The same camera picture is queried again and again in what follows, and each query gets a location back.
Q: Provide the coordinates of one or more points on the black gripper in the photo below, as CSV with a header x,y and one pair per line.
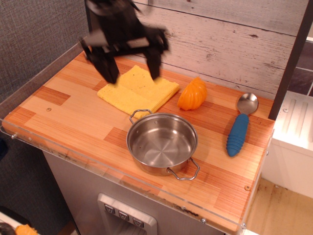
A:
x,y
123,35

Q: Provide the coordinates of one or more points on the silver steel pot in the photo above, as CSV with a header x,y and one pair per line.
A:
x,y
163,144

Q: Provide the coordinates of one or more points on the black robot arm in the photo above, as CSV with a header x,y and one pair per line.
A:
x,y
112,8

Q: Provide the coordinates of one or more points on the yellow folded cloth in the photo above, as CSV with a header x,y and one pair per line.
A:
x,y
136,90

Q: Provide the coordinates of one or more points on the orange plastic pepper half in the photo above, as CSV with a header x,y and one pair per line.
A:
x,y
193,96

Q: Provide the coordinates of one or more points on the clear acrylic left guard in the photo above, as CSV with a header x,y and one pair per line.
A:
x,y
26,90

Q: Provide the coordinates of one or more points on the clear acrylic guard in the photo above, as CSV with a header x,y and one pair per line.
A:
x,y
26,90
217,194

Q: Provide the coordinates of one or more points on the clear acrylic front guard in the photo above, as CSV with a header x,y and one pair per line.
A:
x,y
217,194

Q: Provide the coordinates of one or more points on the silver toy fridge cabinet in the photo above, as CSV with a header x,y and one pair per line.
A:
x,y
80,188

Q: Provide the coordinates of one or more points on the ice dispenser button panel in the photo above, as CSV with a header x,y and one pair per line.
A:
x,y
122,219

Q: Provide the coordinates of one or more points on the orange toy at corner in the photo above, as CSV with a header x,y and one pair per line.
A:
x,y
25,230

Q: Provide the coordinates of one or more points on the dark object at corner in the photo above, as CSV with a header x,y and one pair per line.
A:
x,y
6,229

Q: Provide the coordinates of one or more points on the dark left vertical post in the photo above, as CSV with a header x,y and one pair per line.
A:
x,y
91,18

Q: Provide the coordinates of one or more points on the dark vertical post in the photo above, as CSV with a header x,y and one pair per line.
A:
x,y
293,60
91,18

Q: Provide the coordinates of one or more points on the blue handled metal spoon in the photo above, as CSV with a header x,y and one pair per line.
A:
x,y
246,105

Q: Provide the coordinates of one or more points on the dark right vertical post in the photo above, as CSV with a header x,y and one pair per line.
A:
x,y
293,60

